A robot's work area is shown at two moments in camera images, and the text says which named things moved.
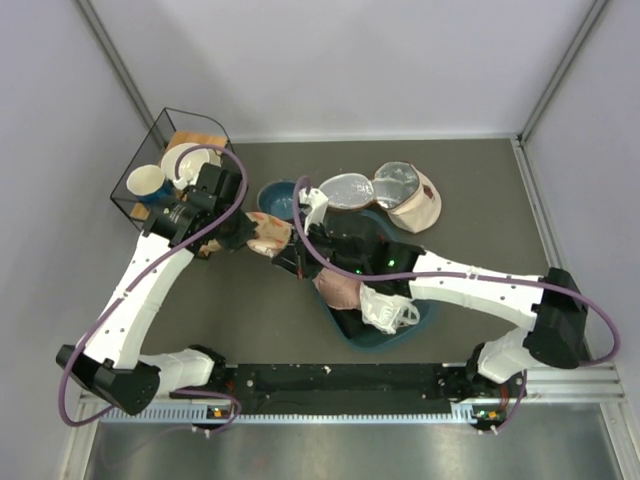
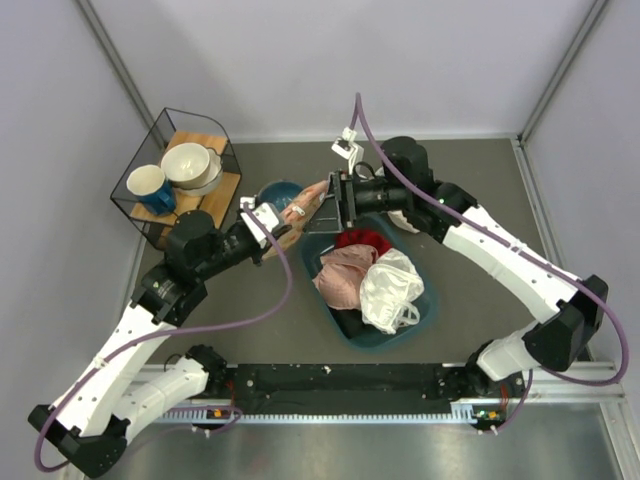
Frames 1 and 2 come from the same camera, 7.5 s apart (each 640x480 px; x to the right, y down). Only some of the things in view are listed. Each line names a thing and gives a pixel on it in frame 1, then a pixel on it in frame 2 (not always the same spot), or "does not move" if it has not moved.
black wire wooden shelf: x=174 y=127 does not move
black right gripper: x=296 y=258 → x=339 y=206
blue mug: x=148 y=183 does not move
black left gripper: x=244 y=232 → x=259 y=252
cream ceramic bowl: x=183 y=162 does not move
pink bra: x=341 y=292 does not move
